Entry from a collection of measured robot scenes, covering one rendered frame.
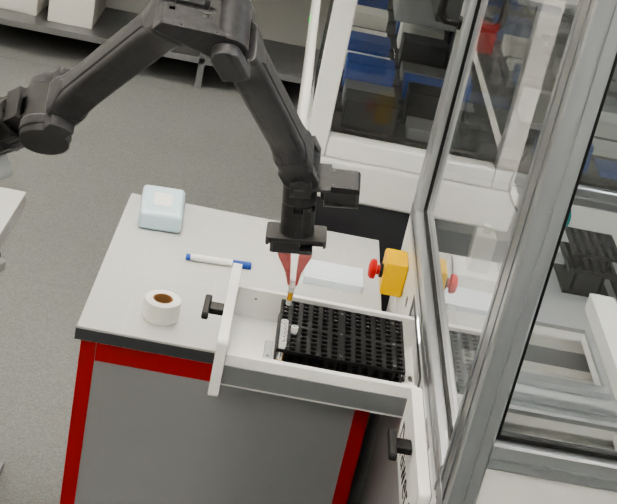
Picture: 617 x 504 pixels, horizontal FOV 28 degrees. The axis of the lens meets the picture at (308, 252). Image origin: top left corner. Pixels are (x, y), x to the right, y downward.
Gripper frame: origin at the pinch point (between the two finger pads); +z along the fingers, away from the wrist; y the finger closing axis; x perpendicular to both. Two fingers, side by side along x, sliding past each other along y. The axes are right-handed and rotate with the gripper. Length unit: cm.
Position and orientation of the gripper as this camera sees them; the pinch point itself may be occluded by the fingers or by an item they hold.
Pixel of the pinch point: (292, 279)
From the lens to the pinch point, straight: 215.3
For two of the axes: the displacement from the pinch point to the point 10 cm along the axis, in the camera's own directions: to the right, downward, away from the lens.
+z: -0.8, 9.0, 4.3
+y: 10.0, 0.8, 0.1
